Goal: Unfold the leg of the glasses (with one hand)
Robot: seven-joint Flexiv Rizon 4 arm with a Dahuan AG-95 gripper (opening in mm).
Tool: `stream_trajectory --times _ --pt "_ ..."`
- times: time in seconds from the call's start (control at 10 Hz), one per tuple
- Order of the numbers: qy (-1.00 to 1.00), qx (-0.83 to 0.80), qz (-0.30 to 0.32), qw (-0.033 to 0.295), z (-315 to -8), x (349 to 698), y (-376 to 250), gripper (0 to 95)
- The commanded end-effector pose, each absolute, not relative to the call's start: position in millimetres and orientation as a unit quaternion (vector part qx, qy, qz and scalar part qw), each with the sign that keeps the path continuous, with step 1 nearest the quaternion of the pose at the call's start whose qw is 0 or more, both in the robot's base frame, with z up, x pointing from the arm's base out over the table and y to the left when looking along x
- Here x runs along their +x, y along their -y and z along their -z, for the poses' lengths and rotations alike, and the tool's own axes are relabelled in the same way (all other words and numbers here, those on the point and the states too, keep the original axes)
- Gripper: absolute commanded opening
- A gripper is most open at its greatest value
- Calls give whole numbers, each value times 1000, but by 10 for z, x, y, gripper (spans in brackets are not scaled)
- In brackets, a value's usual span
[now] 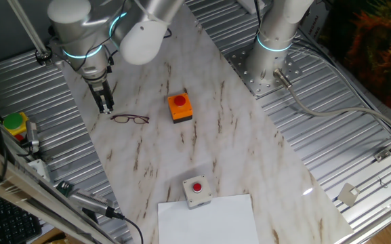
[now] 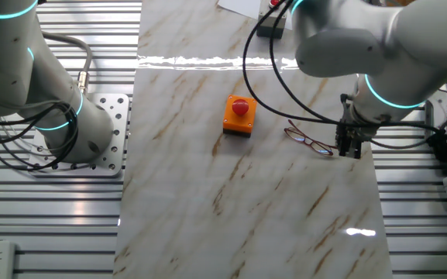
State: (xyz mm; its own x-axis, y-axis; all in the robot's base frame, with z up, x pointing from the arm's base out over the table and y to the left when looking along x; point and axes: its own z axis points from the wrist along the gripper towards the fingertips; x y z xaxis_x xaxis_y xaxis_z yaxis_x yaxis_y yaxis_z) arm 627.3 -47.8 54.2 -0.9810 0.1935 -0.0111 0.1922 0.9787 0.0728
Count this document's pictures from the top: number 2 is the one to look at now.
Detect robot base cable bundle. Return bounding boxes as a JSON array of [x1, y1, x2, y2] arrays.
[[0, 98, 81, 171]]

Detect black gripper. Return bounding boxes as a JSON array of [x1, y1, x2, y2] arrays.
[[334, 95, 377, 160]]

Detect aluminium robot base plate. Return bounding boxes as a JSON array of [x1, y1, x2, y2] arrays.
[[27, 92, 131, 178]]

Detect black cable knob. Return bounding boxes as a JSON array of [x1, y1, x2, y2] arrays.
[[426, 131, 447, 164]]

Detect grey box red button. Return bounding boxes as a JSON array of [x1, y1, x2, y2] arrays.
[[256, 0, 288, 39]]

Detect light grey box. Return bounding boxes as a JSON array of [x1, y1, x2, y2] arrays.
[[424, 91, 447, 129]]

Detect grey cable metal connector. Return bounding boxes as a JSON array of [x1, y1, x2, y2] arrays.
[[40, 31, 94, 96]]

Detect red-framed glasses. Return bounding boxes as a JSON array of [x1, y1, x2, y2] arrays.
[[284, 119, 339, 157]]

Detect marble pattern table mat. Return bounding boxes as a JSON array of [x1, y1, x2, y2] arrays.
[[112, 0, 394, 279]]

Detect orange box red mushroom button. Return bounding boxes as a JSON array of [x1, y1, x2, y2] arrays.
[[222, 94, 258, 139]]

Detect black cable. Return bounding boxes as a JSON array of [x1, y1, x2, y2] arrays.
[[241, 0, 342, 127], [268, 0, 447, 136]]

